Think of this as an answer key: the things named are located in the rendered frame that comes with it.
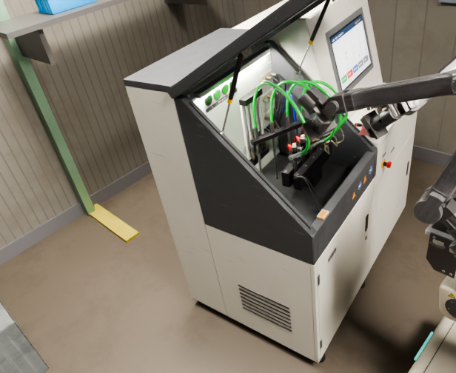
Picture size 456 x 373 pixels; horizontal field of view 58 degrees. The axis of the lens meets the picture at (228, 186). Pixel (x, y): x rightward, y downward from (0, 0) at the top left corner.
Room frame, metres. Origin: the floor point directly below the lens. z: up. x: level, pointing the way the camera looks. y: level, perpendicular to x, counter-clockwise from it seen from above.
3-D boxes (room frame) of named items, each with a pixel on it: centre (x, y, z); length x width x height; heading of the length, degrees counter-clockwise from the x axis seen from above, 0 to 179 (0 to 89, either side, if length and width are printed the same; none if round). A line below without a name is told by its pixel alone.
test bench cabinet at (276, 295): (1.59, -0.30, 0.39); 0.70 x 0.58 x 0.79; 138
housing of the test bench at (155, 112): (2.14, -0.22, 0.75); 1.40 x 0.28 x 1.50; 138
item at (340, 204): (1.41, -0.50, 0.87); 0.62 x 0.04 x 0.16; 138
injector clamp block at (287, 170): (1.66, -0.41, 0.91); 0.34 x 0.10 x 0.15; 138
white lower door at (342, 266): (1.40, -0.51, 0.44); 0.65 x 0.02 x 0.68; 138
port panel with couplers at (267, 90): (1.93, -0.29, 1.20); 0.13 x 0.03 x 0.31; 138
